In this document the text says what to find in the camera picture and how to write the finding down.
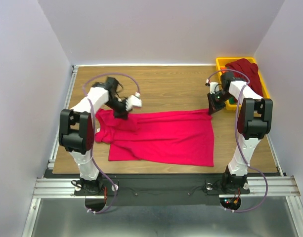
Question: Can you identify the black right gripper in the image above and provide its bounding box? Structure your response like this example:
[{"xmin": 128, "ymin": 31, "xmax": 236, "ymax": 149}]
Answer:
[{"xmin": 207, "ymin": 90, "xmax": 233, "ymax": 115}]

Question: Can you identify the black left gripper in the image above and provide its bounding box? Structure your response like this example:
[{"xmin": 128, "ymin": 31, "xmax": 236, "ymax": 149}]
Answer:
[{"xmin": 104, "ymin": 96, "xmax": 132, "ymax": 120}]

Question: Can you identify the pink t shirt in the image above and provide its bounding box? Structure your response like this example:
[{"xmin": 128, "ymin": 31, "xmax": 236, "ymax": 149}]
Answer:
[{"xmin": 94, "ymin": 109, "xmax": 214, "ymax": 167}]

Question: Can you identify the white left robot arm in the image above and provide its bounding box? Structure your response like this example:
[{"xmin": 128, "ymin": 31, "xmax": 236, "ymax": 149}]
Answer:
[{"xmin": 58, "ymin": 77, "xmax": 129, "ymax": 195}]

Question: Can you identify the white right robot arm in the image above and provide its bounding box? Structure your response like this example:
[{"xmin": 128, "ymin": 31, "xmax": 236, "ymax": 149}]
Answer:
[{"xmin": 205, "ymin": 69, "xmax": 273, "ymax": 193}]

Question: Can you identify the green t shirt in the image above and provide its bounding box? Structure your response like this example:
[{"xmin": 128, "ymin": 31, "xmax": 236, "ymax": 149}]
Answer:
[{"xmin": 228, "ymin": 97, "xmax": 237, "ymax": 104}]

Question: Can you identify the yellow plastic bin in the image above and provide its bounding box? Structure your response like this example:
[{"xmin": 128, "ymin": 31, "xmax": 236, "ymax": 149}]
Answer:
[{"xmin": 216, "ymin": 57, "xmax": 270, "ymax": 98}]

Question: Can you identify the dark red t shirt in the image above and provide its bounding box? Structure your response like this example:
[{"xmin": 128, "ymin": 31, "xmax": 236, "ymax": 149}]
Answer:
[{"xmin": 225, "ymin": 58, "xmax": 263, "ymax": 97}]

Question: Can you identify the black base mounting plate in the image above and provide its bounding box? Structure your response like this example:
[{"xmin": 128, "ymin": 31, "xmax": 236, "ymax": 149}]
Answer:
[{"xmin": 71, "ymin": 174, "xmax": 250, "ymax": 210}]

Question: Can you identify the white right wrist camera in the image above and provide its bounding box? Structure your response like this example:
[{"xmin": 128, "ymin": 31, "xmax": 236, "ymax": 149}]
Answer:
[{"xmin": 205, "ymin": 79, "xmax": 220, "ymax": 95}]

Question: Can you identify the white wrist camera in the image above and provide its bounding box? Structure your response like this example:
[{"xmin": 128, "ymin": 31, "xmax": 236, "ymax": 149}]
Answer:
[
  {"xmin": 205, "ymin": 79, "xmax": 220, "ymax": 95},
  {"xmin": 126, "ymin": 92, "xmax": 142, "ymax": 112}
]

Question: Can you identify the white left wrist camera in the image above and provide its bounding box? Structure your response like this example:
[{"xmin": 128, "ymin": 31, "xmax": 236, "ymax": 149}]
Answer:
[{"xmin": 126, "ymin": 92, "xmax": 142, "ymax": 112}]

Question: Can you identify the aluminium right side rail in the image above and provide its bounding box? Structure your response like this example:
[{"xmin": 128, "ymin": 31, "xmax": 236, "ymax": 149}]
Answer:
[{"xmin": 267, "ymin": 135, "xmax": 286, "ymax": 176}]

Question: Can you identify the aluminium front rail frame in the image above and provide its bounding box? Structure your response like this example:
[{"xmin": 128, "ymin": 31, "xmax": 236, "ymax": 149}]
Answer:
[{"xmin": 22, "ymin": 176, "xmax": 303, "ymax": 237}]

